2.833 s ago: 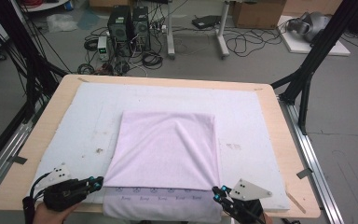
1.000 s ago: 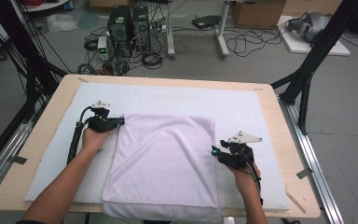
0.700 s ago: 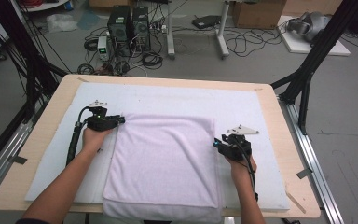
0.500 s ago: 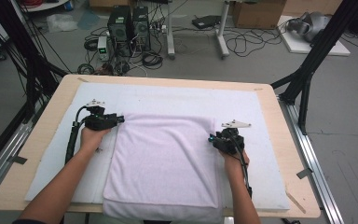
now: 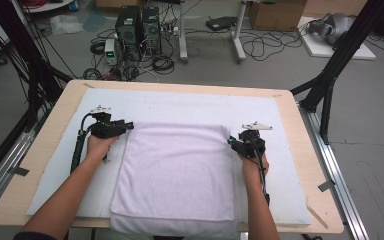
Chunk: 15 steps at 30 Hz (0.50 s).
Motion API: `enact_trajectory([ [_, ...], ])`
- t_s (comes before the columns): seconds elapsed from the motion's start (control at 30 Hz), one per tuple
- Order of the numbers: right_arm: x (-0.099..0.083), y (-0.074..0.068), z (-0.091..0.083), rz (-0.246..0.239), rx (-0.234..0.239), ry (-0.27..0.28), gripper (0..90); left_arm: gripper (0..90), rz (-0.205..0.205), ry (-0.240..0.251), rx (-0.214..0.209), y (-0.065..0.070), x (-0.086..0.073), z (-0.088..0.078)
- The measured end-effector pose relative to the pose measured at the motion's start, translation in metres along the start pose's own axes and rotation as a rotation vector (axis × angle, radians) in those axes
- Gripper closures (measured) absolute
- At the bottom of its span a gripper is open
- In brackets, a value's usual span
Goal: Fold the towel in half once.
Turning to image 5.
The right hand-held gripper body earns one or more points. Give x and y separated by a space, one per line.
251 146

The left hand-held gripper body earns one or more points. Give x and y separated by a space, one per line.
105 130

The lilac blanket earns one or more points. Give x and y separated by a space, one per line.
173 173

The person's left hand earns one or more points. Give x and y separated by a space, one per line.
96 148

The person's right hand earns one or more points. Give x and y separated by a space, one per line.
253 170

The white foam mat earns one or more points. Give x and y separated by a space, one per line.
253 105

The white power supply unit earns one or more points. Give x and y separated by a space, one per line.
110 50

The grey tape piece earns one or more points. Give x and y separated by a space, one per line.
20 171
326 185

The large black computer tower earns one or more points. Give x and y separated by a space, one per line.
128 30

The thin wooden strip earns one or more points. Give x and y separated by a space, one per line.
317 216

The slim black computer tower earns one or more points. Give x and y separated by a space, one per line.
151 30

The white desk leg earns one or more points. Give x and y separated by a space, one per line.
238 33
183 33

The clear plastic bag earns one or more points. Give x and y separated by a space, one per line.
65 24

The white floor board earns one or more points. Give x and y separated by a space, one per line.
316 50

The black flat device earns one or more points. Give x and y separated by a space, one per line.
221 23

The cardboard box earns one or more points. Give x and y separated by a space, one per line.
276 15

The grey rounded device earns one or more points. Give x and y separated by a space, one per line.
336 26

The aluminium rail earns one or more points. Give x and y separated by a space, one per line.
3 166
333 173

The black frame post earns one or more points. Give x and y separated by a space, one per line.
346 50

